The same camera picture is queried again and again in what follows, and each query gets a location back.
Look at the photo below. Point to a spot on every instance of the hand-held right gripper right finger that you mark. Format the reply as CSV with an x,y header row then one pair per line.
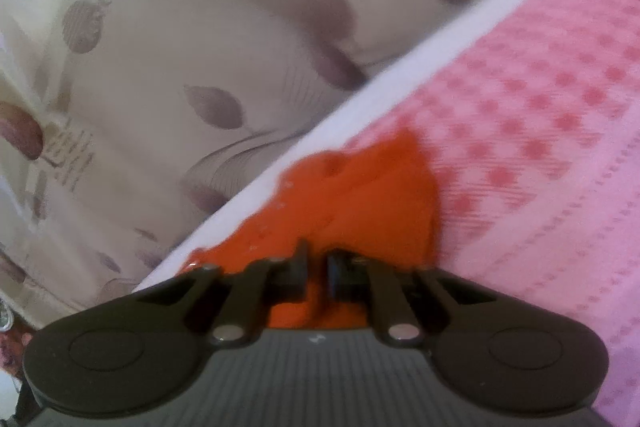
x,y
333,272

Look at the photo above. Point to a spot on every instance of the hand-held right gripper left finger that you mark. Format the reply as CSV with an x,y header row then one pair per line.
x,y
302,269

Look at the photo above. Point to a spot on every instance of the orange cloth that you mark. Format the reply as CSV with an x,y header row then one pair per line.
x,y
360,197

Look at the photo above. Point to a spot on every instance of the pink checked blanket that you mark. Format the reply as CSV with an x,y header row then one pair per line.
x,y
525,132

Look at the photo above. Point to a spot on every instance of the beige leaf-print curtain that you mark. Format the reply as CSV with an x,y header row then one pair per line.
x,y
175,32

